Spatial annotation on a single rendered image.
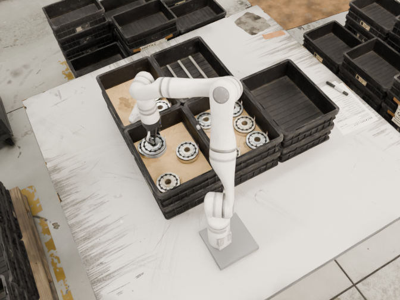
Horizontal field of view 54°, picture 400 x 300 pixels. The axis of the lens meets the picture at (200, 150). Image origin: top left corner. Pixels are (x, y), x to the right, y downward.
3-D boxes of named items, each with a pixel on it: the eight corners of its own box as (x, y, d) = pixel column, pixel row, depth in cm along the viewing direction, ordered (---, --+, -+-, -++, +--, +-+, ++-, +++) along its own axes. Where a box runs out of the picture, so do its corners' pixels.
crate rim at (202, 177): (224, 169, 165) (224, 166, 163) (159, 200, 158) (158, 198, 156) (182, 107, 186) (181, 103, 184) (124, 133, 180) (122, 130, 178)
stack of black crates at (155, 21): (168, 45, 329) (159, -3, 292) (184, 66, 313) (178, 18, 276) (124, 63, 320) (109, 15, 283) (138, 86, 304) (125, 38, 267)
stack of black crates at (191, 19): (209, 28, 338) (208, -8, 310) (228, 47, 322) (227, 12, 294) (168, 45, 329) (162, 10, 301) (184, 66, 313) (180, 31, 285)
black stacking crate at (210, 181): (224, 181, 173) (224, 166, 163) (163, 211, 166) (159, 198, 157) (184, 121, 194) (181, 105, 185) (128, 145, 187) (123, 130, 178)
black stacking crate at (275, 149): (281, 152, 179) (284, 137, 170) (225, 180, 173) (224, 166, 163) (237, 97, 200) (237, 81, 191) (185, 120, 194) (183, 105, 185)
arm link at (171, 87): (171, 71, 139) (159, 75, 131) (244, 74, 129) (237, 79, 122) (172, 97, 142) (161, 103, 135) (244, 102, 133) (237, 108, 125)
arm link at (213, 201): (202, 209, 138) (204, 230, 151) (228, 211, 136) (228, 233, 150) (205, 186, 143) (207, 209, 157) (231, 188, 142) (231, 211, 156)
